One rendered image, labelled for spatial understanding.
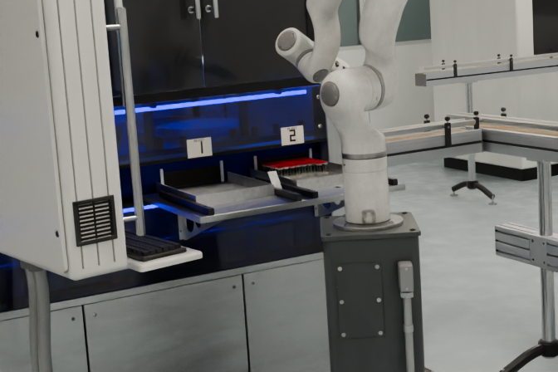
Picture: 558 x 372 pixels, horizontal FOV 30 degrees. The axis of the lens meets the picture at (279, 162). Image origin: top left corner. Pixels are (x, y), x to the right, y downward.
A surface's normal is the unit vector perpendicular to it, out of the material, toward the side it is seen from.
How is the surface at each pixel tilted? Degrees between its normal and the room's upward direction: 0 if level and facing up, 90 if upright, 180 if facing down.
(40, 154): 90
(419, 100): 90
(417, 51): 90
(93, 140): 90
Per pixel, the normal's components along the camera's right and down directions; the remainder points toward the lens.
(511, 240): -0.89, 0.13
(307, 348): 0.46, 0.11
